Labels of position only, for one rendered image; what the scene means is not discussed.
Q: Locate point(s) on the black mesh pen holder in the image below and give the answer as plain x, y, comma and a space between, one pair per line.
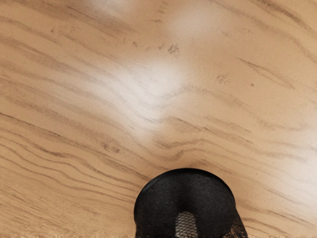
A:
185, 205

